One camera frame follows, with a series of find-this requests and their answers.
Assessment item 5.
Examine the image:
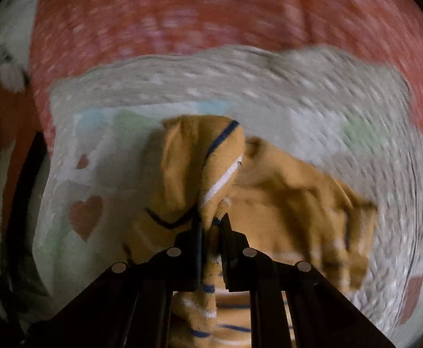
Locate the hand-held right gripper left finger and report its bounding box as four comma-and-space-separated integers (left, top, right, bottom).
26, 220, 204, 348

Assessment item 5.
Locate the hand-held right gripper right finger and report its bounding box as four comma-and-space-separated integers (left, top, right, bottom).
218, 213, 397, 348

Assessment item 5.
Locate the yellow striped sweater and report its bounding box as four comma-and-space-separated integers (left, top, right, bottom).
123, 115, 379, 348

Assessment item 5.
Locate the white quilted mat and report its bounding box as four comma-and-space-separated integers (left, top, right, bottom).
33, 44, 423, 348

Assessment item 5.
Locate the orange hanging cloth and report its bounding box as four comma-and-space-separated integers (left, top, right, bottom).
0, 83, 43, 196

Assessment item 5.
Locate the red floral bedsheet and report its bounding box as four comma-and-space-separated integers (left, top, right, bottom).
29, 0, 423, 139

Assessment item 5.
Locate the white hanging cloth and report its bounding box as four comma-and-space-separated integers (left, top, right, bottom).
0, 61, 28, 93

